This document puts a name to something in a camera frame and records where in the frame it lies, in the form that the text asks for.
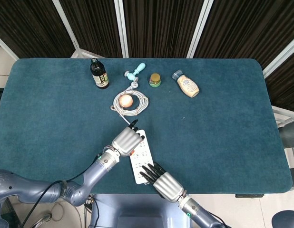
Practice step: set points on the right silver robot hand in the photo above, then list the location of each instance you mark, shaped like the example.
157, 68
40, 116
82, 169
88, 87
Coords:
168, 186

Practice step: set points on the white metal rack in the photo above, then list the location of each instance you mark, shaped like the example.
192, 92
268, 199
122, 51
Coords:
283, 116

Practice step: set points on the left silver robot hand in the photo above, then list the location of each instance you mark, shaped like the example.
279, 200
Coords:
125, 142

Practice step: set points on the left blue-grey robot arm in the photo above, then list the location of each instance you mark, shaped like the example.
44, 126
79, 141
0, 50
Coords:
75, 192

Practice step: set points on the grey chair back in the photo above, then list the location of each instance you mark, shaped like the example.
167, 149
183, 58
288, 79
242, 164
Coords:
289, 135

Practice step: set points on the teal toy hammer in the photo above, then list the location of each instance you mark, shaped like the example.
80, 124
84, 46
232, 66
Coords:
131, 76

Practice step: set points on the teal velvet tablecloth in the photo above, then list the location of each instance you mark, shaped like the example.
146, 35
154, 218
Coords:
208, 130

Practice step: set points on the dark soy sauce bottle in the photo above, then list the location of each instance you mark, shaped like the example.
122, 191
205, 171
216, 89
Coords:
101, 79

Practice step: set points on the white power strip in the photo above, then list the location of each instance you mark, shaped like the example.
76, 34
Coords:
143, 154

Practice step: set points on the small jar gold lid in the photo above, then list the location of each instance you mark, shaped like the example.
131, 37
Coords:
154, 79

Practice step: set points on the yellow onion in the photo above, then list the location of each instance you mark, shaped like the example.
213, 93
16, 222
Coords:
126, 101

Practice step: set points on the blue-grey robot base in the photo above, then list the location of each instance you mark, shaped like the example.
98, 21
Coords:
137, 211

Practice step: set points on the dark office chair seat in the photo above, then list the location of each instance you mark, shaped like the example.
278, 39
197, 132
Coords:
287, 218

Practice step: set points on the dark folding screen white frame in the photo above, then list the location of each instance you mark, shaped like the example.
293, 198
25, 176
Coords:
161, 23

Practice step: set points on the beige mayonnaise squeeze bottle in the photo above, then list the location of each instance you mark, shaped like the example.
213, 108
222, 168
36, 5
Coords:
188, 85

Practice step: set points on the grey power plug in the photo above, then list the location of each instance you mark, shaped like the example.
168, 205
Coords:
134, 83

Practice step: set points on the chrome chair base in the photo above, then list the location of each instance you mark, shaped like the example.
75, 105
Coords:
43, 219

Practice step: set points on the black box under table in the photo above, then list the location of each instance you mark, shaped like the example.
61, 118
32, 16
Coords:
249, 195

